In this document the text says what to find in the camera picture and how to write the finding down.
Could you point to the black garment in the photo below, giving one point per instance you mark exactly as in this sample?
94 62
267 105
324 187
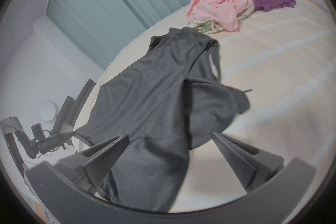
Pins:
157 99

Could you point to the blue-green curtain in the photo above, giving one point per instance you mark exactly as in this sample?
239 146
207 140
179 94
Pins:
118 7

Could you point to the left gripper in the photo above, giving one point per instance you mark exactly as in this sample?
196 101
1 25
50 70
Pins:
51 143

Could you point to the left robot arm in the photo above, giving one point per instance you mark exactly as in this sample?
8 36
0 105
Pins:
26 144

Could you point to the bed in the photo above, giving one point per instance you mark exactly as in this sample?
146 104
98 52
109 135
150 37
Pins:
275 73

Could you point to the round white mirror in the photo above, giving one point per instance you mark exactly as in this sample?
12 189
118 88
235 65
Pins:
47 110

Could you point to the pink garment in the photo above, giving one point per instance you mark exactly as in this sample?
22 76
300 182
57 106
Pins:
217 5

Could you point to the dark grey chest of drawers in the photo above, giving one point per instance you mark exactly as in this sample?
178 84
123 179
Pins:
76 102

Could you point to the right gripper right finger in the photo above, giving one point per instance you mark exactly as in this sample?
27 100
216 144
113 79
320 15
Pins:
241 160

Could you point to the white printed garment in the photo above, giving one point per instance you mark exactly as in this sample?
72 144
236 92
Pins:
207 27

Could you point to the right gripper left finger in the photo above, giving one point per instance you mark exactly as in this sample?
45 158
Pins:
105 160

